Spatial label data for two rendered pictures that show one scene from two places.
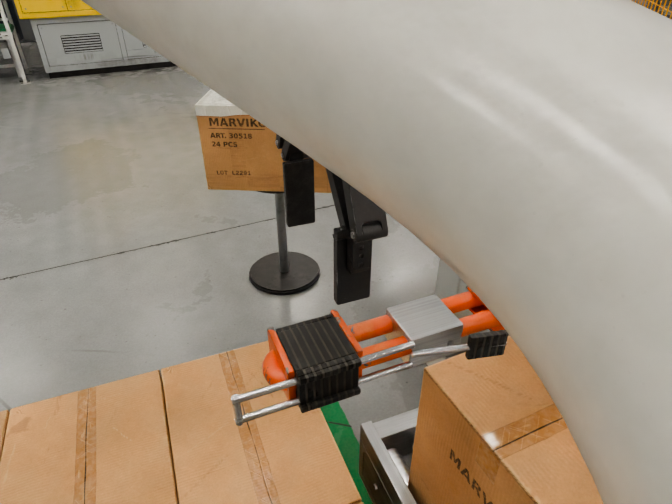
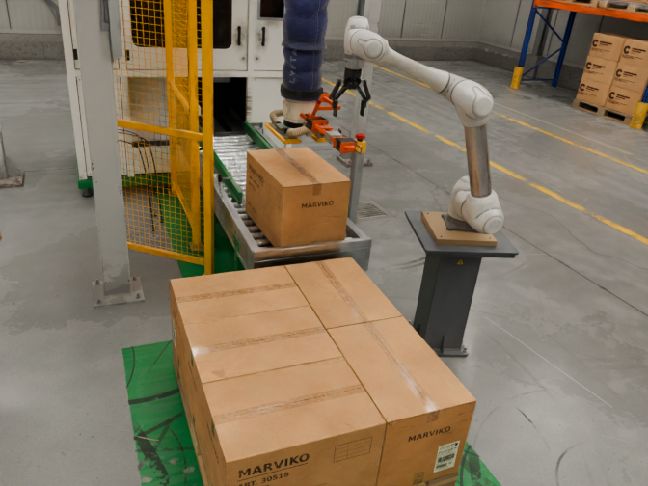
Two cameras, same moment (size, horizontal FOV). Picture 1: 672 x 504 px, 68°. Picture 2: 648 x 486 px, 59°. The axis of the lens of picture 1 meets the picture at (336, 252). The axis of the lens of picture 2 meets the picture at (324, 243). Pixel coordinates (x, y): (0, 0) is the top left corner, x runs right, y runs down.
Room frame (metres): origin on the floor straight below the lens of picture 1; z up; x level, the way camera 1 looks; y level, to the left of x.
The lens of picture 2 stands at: (0.57, 2.61, 2.06)
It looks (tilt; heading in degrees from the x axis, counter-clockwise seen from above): 27 degrees down; 267
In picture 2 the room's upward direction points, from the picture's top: 5 degrees clockwise
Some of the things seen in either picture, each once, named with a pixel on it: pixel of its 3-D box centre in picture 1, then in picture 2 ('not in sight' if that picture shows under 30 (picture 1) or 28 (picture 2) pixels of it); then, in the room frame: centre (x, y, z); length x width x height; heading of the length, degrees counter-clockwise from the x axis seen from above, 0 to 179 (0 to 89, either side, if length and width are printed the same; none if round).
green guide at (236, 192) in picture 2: not in sight; (208, 157); (1.30, -1.52, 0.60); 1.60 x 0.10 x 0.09; 112
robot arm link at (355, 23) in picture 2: not in sight; (357, 36); (0.39, 0.02, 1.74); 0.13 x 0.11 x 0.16; 104
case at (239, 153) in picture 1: (275, 135); not in sight; (2.30, 0.29, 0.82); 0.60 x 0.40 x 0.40; 86
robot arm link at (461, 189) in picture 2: not in sight; (467, 197); (-0.30, -0.21, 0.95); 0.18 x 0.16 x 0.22; 103
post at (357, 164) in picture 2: not in sight; (351, 212); (0.24, -0.92, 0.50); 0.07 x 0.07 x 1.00; 22
